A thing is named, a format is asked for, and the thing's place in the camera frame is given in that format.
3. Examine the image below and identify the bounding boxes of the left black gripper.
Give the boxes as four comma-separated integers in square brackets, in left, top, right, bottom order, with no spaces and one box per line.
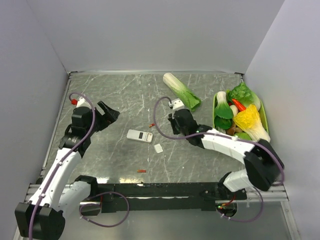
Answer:
[85,100,119,135]

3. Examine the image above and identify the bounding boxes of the white battery cover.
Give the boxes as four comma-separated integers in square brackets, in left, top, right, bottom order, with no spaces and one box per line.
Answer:
[153,143,163,154]

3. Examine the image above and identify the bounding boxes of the white remote control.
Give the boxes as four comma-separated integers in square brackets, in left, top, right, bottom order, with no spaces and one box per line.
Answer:
[126,129,153,143]

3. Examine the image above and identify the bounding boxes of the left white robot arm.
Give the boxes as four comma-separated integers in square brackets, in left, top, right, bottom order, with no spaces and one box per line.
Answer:
[14,98,120,240]

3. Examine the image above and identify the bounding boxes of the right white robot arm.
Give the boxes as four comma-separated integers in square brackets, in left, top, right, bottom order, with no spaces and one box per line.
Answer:
[168,108,284,199]

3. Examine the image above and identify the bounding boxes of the long green napa cabbage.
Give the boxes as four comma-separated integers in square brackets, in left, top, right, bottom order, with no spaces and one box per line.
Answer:
[163,72,202,112]

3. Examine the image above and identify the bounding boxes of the bok choy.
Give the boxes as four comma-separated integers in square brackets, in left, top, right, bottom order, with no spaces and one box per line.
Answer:
[214,91,234,119]

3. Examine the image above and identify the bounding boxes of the brown mushroom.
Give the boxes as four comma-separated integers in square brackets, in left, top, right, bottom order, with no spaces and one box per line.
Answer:
[225,122,243,136]

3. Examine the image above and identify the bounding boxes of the white mushroom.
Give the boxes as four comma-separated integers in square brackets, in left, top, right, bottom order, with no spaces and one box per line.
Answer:
[229,104,239,117]

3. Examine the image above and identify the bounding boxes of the red chili pepper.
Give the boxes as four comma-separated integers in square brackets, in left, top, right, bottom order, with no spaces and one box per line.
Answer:
[231,98,246,112]

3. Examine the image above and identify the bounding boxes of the round green cabbage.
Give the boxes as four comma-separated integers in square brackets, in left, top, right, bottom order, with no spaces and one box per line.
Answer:
[233,132,252,141]

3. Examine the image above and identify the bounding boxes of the yellow napa cabbage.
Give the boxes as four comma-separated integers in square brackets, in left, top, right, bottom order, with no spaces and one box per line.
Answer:
[233,104,271,142]

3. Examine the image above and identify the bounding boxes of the green lettuce head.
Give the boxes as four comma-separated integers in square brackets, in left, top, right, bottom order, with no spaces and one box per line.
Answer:
[227,82,261,110]

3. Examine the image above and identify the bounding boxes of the green plastic tray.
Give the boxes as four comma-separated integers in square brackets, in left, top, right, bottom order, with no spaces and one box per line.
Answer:
[213,91,269,134]

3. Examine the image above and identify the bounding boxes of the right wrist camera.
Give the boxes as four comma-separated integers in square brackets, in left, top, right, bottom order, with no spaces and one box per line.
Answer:
[168,98,185,111]

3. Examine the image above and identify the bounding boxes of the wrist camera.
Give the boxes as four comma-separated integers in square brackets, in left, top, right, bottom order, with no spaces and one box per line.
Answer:
[71,97,91,108]
[168,98,185,111]

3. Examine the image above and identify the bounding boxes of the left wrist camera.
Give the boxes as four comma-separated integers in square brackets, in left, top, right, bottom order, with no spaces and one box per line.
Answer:
[71,97,91,108]

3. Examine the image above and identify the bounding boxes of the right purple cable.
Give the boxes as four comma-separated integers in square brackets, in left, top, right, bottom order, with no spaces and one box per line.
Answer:
[152,96,286,223]

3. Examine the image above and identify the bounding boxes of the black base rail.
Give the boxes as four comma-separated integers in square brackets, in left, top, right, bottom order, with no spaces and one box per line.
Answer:
[83,182,247,213]

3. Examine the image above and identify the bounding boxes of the aluminium frame rail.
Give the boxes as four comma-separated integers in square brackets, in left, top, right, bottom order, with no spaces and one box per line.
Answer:
[23,184,289,204]

